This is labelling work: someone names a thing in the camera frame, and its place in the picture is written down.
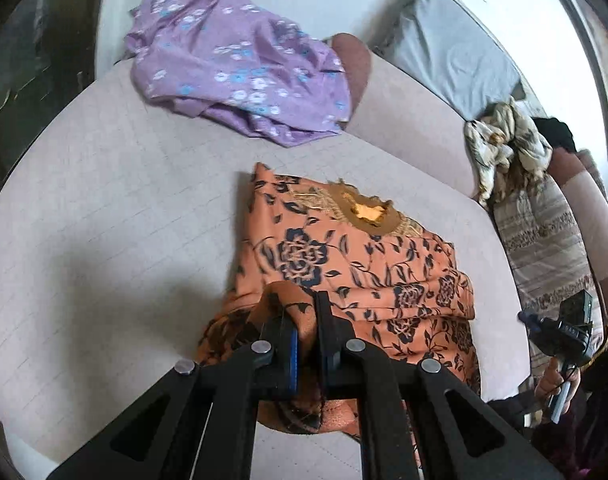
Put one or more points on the purple floral garment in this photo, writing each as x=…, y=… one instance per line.
x=240, y=65

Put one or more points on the person's right hand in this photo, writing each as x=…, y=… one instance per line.
x=552, y=381

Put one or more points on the cream floral crumpled cloth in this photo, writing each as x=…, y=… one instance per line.
x=509, y=153

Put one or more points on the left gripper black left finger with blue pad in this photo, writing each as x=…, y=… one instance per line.
x=196, y=422

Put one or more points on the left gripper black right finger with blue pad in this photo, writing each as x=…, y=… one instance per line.
x=418, y=421

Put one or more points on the striped beige cushion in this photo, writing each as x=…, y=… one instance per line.
x=548, y=260

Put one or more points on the grey pillow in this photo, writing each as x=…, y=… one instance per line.
x=441, y=46

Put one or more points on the black cloth on armrest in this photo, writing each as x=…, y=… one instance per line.
x=556, y=133

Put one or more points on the orange black floral garment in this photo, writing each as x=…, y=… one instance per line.
x=394, y=281

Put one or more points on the dark wooden glass door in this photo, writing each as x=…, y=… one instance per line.
x=47, y=57

